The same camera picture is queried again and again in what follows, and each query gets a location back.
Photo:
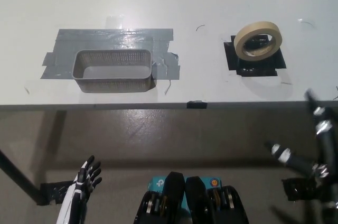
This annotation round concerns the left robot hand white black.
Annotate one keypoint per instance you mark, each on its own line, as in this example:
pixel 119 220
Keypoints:
pixel 76 189

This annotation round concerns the right robot hand black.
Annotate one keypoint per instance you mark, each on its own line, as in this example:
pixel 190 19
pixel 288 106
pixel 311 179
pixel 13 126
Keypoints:
pixel 327 142

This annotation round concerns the beige masking tape roll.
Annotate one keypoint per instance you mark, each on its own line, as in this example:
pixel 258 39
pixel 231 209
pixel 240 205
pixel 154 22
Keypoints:
pixel 240 49

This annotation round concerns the black floor tape patch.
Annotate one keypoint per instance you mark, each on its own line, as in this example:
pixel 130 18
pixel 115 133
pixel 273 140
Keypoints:
pixel 52 191
pixel 295 188

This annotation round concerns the small grey mesh container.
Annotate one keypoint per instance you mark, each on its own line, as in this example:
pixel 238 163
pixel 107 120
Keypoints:
pixel 111 82

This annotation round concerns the black tape patch on table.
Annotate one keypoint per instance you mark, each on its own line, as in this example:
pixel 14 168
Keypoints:
pixel 232 60

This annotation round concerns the small black tape piece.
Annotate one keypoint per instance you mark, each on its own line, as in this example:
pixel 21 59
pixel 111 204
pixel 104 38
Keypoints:
pixel 196 104

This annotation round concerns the black table leg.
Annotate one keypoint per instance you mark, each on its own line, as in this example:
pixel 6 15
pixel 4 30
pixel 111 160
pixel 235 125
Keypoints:
pixel 18 176

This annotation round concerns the grey duct tape patch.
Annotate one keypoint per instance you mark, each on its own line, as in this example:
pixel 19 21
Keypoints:
pixel 79 37

